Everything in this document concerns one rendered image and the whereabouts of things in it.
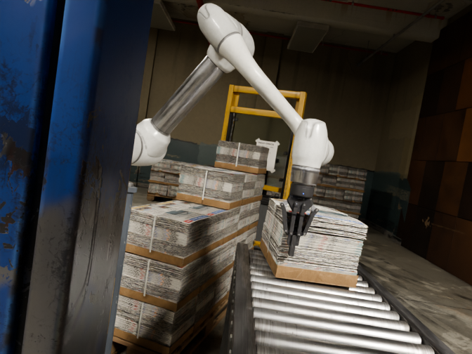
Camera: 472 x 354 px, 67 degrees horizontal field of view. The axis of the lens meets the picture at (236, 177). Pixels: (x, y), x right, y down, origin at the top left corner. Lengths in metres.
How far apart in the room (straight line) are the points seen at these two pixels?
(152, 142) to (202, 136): 7.30
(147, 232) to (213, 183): 0.62
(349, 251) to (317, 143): 0.40
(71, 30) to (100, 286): 0.15
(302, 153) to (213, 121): 7.78
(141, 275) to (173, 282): 0.18
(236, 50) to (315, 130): 0.39
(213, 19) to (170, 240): 1.04
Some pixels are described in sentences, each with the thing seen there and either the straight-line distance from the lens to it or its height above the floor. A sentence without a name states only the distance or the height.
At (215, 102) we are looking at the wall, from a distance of 8.91.
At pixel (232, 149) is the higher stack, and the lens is 2.90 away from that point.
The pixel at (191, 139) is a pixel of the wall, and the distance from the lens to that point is 8.89.
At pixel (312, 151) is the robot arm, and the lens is 1.12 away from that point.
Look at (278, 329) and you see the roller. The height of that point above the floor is 0.79.
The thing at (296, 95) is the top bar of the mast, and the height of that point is 1.81.
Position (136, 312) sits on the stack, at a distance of 2.03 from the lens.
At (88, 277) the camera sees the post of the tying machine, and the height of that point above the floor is 1.11.
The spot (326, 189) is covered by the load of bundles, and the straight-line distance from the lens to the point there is 7.35.
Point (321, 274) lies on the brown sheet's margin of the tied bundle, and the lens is 1.28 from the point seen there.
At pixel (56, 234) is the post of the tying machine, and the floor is 1.14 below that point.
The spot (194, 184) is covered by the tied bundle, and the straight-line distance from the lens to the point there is 2.36.
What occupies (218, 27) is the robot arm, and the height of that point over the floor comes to 1.62.
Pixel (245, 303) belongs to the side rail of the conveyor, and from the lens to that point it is 1.03.
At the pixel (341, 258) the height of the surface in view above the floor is 0.90.
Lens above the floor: 1.20
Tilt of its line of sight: 4 degrees down
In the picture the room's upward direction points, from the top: 9 degrees clockwise
